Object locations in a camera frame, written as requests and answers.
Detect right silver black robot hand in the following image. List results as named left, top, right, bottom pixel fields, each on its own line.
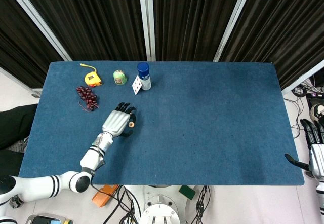
left=285, top=119, right=324, bottom=179

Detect black pleated curtain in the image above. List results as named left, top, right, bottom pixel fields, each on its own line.
left=16, top=0, right=147, bottom=62
left=219, top=0, right=324, bottom=90
left=151, top=0, right=248, bottom=62
left=0, top=0, right=64, bottom=89

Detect black caster wheel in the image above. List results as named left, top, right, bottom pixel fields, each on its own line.
left=9, top=195, right=23, bottom=210

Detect green doll figurine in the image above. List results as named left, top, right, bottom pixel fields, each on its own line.
left=112, top=69, right=127, bottom=86

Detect dark purple grape bunch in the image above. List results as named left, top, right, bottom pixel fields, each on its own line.
left=76, top=86, right=100, bottom=113

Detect green black block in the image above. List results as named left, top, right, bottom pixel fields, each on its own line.
left=179, top=185, right=197, bottom=200

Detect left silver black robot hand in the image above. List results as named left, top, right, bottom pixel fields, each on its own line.
left=102, top=102, right=137, bottom=138

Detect red diamonds playing card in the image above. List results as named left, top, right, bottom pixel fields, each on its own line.
left=131, top=75, right=142, bottom=96

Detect blue felt table cover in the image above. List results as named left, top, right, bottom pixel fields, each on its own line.
left=17, top=61, right=304, bottom=186

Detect white black sneaker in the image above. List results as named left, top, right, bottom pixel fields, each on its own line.
left=309, top=104, right=324, bottom=123

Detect black garment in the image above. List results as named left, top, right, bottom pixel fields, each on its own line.
left=0, top=104, right=38, bottom=181

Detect black cable bundle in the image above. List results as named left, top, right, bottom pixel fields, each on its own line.
left=193, top=185, right=211, bottom=224
left=291, top=78, right=324, bottom=138
left=101, top=184, right=142, bottom=224

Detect black electronic box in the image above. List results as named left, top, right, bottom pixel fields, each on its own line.
left=306, top=92, right=324, bottom=107

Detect yellow orange tape measure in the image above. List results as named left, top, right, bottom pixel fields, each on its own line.
left=79, top=63, right=104, bottom=88

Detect blue capped white bottle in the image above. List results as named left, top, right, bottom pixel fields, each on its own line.
left=137, top=62, right=152, bottom=91

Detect white frame post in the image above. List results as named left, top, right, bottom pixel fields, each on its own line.
left=138, top=0, right=156, bottom=62
left=2, top=0, right=73, bottom=62
left=280, top=59, right=324, bottom=95
left=0, top=66, right=43, bottom=98
left=213, top=0, right=256, bottom=62

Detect grey device with screen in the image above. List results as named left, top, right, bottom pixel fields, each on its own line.
left=26, top=213, right=74, bottom=224

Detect orange box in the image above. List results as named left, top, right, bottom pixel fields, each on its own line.
left=92, top=185, right=119, bottom=208

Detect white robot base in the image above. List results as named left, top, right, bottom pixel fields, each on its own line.
left=139, top=185, right=193, bottom=224

